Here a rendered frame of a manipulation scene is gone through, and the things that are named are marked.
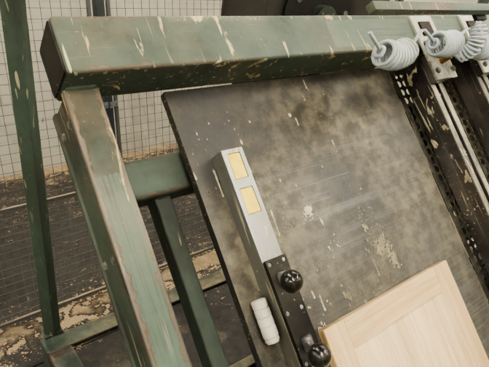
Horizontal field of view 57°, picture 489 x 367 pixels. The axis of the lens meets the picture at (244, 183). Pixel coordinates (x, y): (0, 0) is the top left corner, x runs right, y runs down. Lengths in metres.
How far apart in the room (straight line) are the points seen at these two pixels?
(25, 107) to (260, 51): 0.62
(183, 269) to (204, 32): 0.44
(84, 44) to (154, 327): 0.45
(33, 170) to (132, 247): 0.66
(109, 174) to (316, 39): 0.56
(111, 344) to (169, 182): 2.14
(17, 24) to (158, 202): 0.55
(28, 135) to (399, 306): 0.99
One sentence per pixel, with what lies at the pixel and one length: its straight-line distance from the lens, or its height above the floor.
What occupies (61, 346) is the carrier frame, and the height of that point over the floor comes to 0.79.
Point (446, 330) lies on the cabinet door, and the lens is 1.19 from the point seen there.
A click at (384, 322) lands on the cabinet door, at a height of 1.30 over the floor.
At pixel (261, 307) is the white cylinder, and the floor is 1.42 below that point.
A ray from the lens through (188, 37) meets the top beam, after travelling 0.86.
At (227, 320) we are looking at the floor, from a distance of 3.02.
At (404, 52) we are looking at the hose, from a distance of 1.06.
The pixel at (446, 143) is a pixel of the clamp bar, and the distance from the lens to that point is 1.35.
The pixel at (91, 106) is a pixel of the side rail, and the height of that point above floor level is 1.75.
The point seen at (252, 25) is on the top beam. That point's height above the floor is 1.87.
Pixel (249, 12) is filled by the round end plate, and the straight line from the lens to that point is 1.47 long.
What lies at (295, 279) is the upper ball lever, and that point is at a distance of 0.72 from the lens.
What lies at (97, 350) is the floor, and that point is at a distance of 2.92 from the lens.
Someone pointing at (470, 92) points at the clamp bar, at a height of 1.67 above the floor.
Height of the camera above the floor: 1.93
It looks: 23 degrees down
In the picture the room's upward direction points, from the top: 2 degrees clockwise
